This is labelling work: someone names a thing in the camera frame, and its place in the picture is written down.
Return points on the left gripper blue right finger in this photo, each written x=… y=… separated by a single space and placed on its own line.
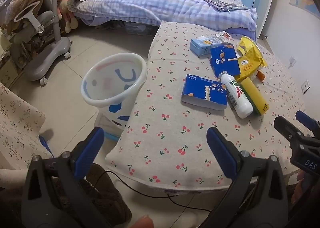
x=224 y=151

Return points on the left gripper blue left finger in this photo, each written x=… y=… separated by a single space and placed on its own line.
x=86 y=151

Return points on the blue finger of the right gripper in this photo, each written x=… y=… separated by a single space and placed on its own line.
x=307 y=121
x=287 y=129

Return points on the yellow green sponge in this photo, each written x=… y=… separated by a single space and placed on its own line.
x=260 y=105

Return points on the white plastic bottle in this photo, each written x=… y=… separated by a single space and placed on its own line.
x=236 y=95

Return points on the yellow snack bag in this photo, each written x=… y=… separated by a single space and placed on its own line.
x=249 y=64

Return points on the dark blue oat carton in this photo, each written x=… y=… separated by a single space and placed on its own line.
x=224 y=60

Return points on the white snack wrapper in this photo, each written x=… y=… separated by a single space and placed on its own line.
x=224 y=37

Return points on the light blue tissue pack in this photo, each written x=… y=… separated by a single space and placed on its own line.
x=202 y=46

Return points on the yellow paper bowl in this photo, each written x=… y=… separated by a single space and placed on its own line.
x=248 y=50

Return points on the white cartoon trash bin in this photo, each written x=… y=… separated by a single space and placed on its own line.
x=112 y=86

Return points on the person's right hand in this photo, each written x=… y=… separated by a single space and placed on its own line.
x=305 y=181

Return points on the person's left hand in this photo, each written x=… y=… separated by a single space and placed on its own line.
x=143 y=222

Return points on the brown slipper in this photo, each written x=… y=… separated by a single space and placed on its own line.
x=101 y=191

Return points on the blue plastic strip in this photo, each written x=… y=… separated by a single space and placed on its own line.
x=45 y=144

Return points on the cardboard box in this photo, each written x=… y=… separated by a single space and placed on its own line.
x=8 y=73

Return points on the grey swivel chair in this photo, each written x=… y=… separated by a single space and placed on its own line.
x=39 y=37

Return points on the folded striped cloth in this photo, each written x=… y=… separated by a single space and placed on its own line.
x=227 y=5

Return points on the purple checked duvet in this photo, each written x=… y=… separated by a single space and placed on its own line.
x=153 y=12

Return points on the pink plush toy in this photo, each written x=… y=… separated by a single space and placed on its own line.
x=63 y=12

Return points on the wall socket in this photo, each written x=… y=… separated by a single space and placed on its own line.
x=292 y=62

